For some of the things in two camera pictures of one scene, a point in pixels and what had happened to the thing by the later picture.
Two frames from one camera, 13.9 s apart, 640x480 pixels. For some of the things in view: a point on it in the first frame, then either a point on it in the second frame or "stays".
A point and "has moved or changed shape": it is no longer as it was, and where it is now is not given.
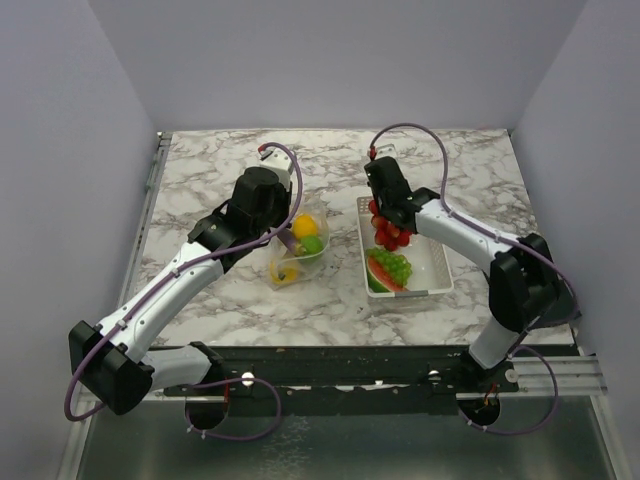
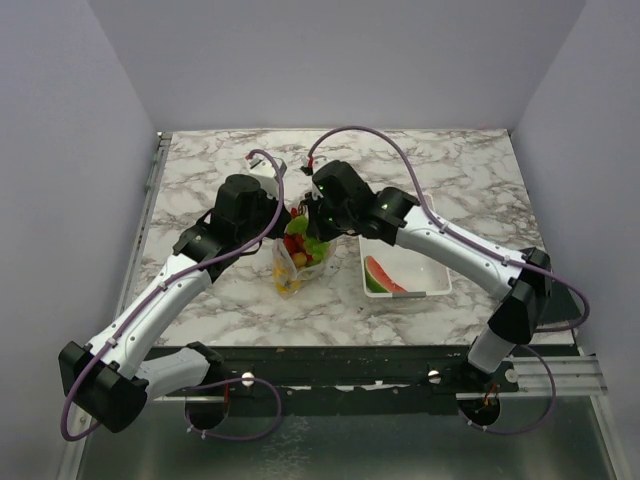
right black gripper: x=375 y=197 -> x=312 y=209
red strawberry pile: x=387 y=234 has moved or changed shape
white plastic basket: x=431 y=272 stays
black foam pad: x=563 y=310 stays
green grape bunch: x=396 y=264 -> x=315 y=249
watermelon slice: x=379 y=280 stays
